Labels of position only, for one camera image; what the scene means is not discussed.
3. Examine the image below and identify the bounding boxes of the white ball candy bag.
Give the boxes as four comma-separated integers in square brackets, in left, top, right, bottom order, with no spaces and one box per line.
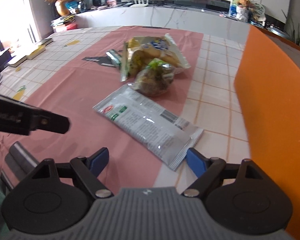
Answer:
[93,83,204,171]

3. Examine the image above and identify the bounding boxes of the green seaweed snack bag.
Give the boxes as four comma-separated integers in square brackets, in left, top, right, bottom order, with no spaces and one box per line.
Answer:
[131,58,176,97]

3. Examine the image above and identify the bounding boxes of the green sausage stick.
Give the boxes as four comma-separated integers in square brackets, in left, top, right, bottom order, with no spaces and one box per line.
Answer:
[106,49,122,69]

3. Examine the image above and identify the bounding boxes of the yellow potato chips bag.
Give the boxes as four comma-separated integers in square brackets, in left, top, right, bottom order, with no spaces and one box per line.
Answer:
[120,34,191,82]

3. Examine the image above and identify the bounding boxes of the black book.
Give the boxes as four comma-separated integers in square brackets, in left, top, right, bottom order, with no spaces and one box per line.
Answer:
[7,38,53,68]

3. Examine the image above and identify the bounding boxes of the yellow tissue pack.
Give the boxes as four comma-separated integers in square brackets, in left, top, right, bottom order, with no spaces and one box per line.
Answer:
[26,45,46,60]

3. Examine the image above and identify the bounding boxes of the pink table runner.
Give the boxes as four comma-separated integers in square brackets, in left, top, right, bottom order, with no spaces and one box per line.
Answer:
[0,26,203,192]

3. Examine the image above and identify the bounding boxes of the orange cardboard box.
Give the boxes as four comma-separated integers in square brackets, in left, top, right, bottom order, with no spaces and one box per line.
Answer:
[234,26,300,239]

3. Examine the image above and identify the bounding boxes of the red box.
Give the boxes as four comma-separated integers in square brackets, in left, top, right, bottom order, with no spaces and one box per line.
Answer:
[53,22,77,33]

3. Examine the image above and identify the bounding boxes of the orange vase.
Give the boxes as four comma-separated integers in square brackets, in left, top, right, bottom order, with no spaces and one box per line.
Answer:
[55,0,73,16]

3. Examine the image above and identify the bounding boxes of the white tv cabinet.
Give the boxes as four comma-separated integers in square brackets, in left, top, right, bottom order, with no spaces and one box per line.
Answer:
[76,7,251,44]

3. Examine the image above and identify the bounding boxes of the potted green plant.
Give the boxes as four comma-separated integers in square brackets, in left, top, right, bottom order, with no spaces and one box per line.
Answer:
[281,10,300,47]

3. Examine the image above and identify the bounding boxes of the teddy bear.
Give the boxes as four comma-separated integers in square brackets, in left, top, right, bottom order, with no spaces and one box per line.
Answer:
[236,0,251,23]

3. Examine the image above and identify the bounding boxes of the white wifi router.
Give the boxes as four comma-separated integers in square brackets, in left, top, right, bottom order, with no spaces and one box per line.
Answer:
[130,0,149,7]

